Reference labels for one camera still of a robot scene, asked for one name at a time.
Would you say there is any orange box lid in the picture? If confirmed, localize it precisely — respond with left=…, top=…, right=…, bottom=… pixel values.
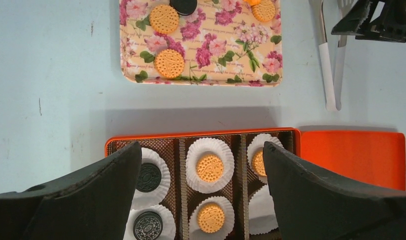
left=300, top=130, right=406, bottom=191

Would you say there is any round yellow biscuit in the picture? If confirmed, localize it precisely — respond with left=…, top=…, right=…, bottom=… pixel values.
left=251, top=149, right=267, bottom=177
left=197, top=202, right=226, bottom=234
left=149, top=4, right=179, bottom=35
left=195, top=154, right=224, bottom=183
left=251, top=0, right=277, bottom=23
left=154, top=49, right=185, bottom=79

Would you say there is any orange cookie box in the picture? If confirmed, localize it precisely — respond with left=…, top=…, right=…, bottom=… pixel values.
left=105, top=127, right=300, bottom=240

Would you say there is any metal tongs white handle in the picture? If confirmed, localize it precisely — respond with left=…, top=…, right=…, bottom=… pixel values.
left=309, top=0, right=348, bottom=112

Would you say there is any round yellow biscuit bottom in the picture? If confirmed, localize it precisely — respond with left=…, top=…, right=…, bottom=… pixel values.
left=154, top=49, right=185, bottom=79

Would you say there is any black sandwich cookie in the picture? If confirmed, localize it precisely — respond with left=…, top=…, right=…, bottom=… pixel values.
left=132, top=211, right=164, bottom=240
left=136, top=162, right=162, bottom=193
left=169, top=0, right=198, bottom=16

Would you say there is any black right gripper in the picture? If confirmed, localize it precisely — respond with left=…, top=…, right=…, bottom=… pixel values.
left=331, top=0, right=406, bottom=43

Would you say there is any white paper cup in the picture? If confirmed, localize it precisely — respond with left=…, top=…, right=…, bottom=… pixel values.
left=246, top=133, right=284, bottom=184
left=248, top=184, right=279, bottom=235
left=123, top=204, right=176, bottom=240
left=185, top=137, right=235, bottom=194
left=188, top=196, right=235, bottom=240
left=131, top=147, right=171, bottom=210

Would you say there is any black sandwich cookie on tray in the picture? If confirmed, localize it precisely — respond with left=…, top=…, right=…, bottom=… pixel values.
left=169, top=0, right=198, bottom=16

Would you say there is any orange fish cookie right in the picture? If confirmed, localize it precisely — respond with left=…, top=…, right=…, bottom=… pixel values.
left=244, top=0, right=261, bottom=6

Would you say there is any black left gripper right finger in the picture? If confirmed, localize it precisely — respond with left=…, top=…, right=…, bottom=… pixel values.
left=263, top=141, right=406, bottom=240

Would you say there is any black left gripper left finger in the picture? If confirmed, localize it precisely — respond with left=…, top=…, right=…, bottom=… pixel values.
left=0, top=142, right=142, bottom=240

